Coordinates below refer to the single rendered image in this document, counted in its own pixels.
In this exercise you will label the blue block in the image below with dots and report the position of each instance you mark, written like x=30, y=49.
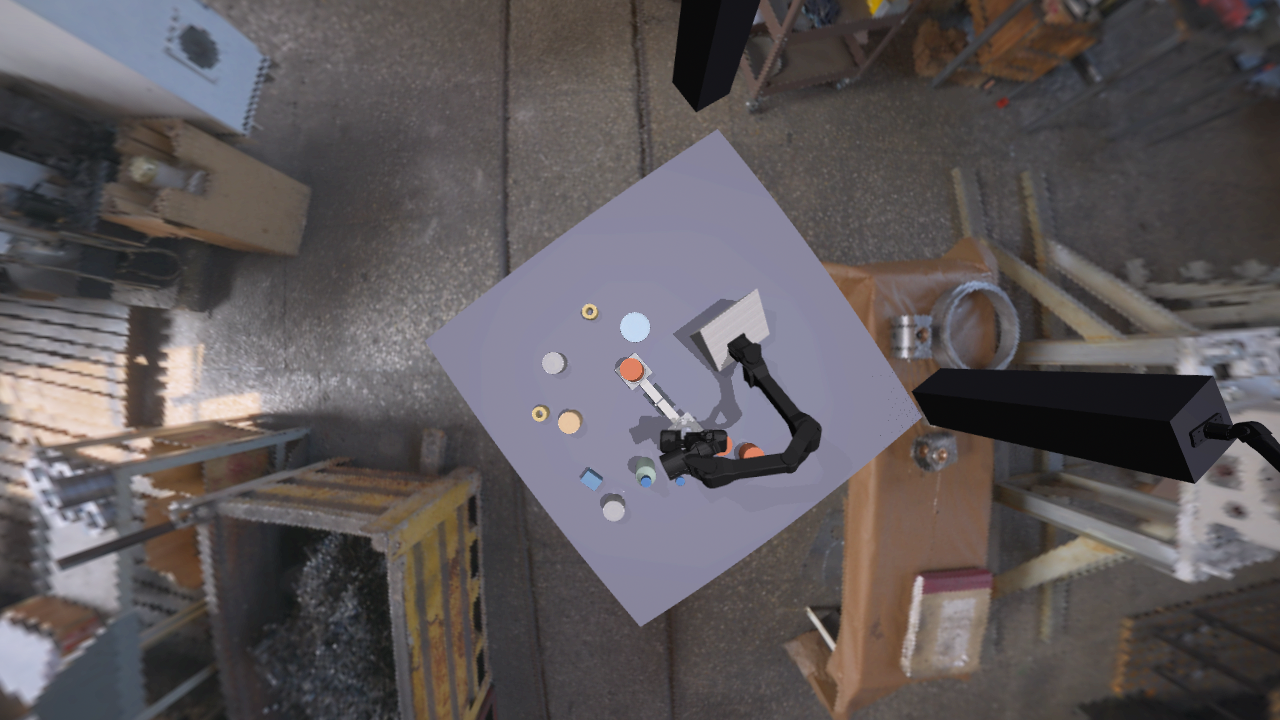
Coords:
x=591, y=479

